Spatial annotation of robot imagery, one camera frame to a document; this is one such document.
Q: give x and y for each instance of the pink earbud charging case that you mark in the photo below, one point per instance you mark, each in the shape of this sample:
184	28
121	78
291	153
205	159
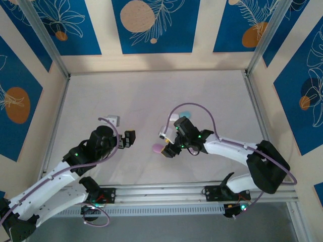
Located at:
157	148

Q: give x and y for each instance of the blue earbud charging case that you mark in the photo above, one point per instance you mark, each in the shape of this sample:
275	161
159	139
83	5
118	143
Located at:
186	114

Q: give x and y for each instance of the white earbud charging case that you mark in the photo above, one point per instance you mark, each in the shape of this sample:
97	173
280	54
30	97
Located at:
174	117

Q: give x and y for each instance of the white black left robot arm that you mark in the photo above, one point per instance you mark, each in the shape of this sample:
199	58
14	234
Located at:
50	186

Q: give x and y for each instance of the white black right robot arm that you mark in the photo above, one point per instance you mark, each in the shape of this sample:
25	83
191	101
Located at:
232	148

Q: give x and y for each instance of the black controller board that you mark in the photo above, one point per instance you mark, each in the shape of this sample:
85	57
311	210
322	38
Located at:
230	211
87	209

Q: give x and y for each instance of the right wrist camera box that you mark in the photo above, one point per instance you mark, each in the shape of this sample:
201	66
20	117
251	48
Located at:
165	131

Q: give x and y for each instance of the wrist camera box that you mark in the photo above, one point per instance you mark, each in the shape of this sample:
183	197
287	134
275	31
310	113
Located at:
112	119
165	131

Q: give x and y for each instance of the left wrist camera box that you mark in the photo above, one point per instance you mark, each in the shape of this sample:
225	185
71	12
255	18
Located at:
112	119

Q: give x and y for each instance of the aluminium mounting rail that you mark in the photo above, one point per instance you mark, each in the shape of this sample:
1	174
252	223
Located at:
161	192

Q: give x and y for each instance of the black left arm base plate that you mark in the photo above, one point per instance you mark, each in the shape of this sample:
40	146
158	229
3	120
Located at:
109	195

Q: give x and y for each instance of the aluminium table side rail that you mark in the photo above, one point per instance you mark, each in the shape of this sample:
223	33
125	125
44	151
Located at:
60	108
249	84

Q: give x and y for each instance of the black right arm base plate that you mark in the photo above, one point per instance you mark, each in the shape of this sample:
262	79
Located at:
209	194

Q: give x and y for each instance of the aluminium corner post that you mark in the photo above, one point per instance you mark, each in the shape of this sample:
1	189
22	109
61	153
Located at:
268	37
45	37

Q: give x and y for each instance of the aluminium frame leg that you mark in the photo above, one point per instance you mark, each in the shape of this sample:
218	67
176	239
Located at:
300	230

